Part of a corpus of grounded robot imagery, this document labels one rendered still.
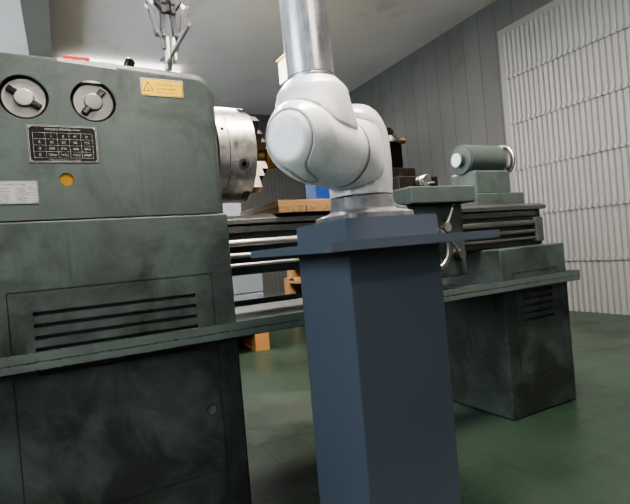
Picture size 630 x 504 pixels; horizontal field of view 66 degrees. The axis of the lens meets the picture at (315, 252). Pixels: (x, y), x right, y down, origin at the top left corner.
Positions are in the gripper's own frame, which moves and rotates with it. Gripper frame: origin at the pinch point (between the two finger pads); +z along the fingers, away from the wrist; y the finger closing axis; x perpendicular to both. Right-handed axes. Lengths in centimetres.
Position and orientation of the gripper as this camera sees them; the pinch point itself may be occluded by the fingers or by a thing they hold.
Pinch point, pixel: (170, 50)
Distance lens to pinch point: 161.7
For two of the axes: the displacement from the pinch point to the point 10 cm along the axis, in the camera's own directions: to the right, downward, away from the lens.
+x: -4.7, 0.4, 8.8
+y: 8.8, -0.8, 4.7
